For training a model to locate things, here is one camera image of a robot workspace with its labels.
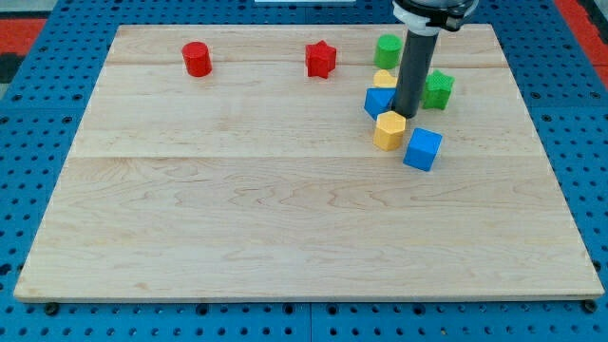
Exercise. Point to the red cylinder block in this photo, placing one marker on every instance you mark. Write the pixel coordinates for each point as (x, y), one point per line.
(197, 59)

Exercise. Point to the red star block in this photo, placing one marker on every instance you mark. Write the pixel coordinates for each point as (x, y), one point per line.
(320, 59)

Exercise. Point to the green star block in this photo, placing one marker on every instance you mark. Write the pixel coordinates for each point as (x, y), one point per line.
(437, 90)

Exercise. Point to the green cylinder block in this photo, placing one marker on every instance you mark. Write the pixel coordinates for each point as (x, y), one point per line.
(387, 51)

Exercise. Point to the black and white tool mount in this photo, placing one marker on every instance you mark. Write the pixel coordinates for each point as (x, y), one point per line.
(429, 17)

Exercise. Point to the yellow hexagon block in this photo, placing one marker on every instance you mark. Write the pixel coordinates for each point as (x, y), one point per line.
(389, 131)

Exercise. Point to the blue triangle block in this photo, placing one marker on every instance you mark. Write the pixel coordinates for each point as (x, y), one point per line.
(378, 101)

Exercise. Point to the light wooden board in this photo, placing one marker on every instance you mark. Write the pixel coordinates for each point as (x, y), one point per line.
(258, 183)

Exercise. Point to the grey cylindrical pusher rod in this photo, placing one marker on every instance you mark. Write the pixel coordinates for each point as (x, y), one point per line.
(413, 71)

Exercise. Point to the blue cube block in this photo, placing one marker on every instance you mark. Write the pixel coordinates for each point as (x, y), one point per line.
(423, 147)

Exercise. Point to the yellow heart block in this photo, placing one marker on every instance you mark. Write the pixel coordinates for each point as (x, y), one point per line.
(383, 79)

